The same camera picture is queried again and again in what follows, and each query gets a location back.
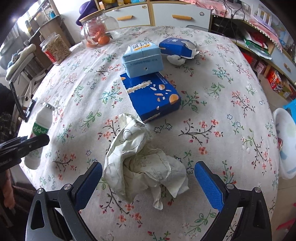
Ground white AD drink bottle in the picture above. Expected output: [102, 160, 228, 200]
[24, 103, 55, 170]

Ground printed paper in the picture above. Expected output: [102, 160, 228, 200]
[103, 114, 189, 210]

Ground dark blue snack box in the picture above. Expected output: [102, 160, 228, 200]
[120, 72, 181, 123]

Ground light blue milk carton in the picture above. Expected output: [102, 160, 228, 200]
[122, 41, 164, 78]

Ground white tissue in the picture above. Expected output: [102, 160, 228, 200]
[166, 55, 186, 66]

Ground white plastic trash basin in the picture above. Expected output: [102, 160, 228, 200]
[273, 108, 295, 179]

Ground person's left hand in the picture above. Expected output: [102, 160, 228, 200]
[1, 169, 15, 210]

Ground black phone stand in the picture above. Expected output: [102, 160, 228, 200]
[9, 81, 37, 123]

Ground plastic jar of snacks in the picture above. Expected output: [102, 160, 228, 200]
[40, 32, 71, 65]

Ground blue plastic stool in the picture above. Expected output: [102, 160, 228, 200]
[283, 99, 296, 119]

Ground red snack carton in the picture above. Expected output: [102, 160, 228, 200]
[266, 68, 292, 99]

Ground floral tablecloth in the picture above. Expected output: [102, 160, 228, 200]
[20, 26, 279, 240]

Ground glass jar with oranges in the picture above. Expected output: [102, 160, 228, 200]
[79, 9, 119, 48]

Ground purple hat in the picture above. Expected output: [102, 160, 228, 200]
[76, 0, 98, 26]

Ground low wooden tv cabinet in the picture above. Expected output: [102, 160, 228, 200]
[210, 14, 295, 87]

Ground wooden shelf cabinet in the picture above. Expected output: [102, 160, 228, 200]
[105, 1, 212, 32]

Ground open blue biscuit box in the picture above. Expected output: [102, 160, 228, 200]
[159, 38, 199, 59]

